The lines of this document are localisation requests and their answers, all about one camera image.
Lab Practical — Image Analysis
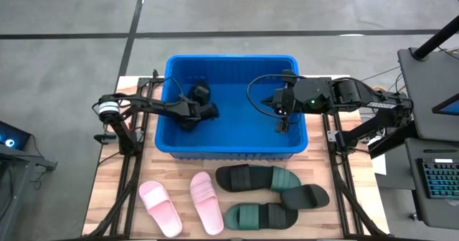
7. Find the grey desk plate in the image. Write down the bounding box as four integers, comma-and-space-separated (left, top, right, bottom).
397, 47, 459, 143

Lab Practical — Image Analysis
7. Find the black clamp bracket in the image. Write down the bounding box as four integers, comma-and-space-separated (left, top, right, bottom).
93, 132, 118, 145

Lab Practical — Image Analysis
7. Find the black camera cable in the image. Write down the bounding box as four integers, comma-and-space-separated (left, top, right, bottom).
152, 76, 186, 102
245, 73, 288, 121

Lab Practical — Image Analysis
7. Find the tablet with blue screen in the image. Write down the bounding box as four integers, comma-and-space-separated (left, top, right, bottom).
432, 93, 459, 117

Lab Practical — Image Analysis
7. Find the white paper sheet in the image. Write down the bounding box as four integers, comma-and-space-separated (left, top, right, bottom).
371, 136, 388, 176

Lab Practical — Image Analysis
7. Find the blue plastic bin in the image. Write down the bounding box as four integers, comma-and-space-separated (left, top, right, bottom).
154, 54, 309, 162

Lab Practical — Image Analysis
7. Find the pink rubber slide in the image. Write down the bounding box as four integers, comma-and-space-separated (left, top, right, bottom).
138, 180, 184, 239
189, 171, 225, 236

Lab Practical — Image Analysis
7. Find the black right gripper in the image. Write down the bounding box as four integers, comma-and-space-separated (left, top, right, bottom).
261, 85, 299, 133

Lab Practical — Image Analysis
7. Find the black metal stand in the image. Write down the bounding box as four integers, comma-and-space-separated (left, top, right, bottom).
0, 143, 58, 241

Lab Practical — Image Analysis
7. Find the backlit computer keyboard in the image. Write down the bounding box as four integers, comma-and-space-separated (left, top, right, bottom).
415, 157, 459, 200

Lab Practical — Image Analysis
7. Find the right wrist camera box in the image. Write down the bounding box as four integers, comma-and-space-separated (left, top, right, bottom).
281, 69, 299, 87

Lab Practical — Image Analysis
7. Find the grey keyboard tray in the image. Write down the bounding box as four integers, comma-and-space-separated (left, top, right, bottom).
404, 137, 459, 231

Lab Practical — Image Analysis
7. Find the black round pole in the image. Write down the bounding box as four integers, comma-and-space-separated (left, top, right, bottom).
411, 14, 459, 61

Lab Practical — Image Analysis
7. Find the black rubber slide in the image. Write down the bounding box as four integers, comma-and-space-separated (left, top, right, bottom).
280, 183, 331, 211
214, 164, 275, 194
181, 82, 221, 132
257, 202, 299, 230

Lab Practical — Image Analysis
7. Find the computer with blue light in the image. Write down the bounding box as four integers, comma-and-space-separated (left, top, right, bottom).
0, 120, 32, 151

